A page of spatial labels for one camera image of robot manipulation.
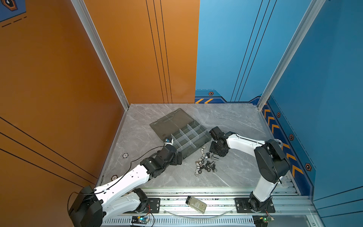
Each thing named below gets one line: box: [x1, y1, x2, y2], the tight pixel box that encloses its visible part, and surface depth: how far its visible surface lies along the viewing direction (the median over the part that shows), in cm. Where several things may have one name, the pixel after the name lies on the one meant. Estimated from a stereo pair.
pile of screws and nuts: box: [194, 145, 219, 177], surface depth 89 cm
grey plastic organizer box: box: [149, 108, 212, 160], surface depth 106 cm
